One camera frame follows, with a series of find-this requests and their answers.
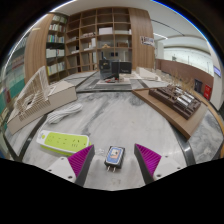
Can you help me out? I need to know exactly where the small white architectural model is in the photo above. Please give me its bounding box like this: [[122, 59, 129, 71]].
[[134, 66, 163, 82]]

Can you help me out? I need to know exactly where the green and white power strip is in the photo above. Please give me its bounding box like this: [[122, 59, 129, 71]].
[[35, 129, 92, 157]]

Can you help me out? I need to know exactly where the coiled white cable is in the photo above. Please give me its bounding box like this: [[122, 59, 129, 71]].
[[45, 102, 84, 125]]

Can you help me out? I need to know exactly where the red bin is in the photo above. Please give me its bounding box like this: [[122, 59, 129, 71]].
[[203, 84, 213, 101]]

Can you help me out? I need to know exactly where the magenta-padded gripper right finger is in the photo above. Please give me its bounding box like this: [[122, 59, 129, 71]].
[[133, 143, 183, 185]]

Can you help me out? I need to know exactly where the white slatted architectural model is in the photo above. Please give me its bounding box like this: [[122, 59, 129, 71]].
[[6, 65, 78, 135]]

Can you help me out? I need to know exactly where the dark grey bin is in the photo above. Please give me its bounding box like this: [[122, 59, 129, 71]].
[[194, 78, 203, 94]]

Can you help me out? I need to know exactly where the tall bookshelf with green books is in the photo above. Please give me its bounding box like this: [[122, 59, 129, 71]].
[[0, 36, 31, 128]]

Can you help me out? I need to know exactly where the small black charger block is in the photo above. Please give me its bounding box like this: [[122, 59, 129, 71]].
[[103, 145, 126, 173]]

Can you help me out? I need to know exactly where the wall poster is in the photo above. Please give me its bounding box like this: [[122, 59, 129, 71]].
[[139, 35, 156, 48]]

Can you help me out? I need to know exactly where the wall screen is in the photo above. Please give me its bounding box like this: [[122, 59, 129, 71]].
[[213, 65, 222, 78]]

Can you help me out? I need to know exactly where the wooden grid shelf unit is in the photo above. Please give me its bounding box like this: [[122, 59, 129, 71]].
[[64, 7, 133, 76]]

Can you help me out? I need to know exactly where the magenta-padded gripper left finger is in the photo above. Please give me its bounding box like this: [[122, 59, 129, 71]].
[[46, 144, 96, 188]]

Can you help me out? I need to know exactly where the dark brown model on wooden board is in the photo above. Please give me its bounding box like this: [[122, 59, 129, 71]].
[[132, 84, 209, 140]]

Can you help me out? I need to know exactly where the black box model on grey base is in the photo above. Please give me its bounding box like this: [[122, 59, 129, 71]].
[[93, 59, 134, 91]]

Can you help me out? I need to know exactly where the dark bookshelf with books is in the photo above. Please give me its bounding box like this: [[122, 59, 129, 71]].
[[44, 13, 68, 84]]

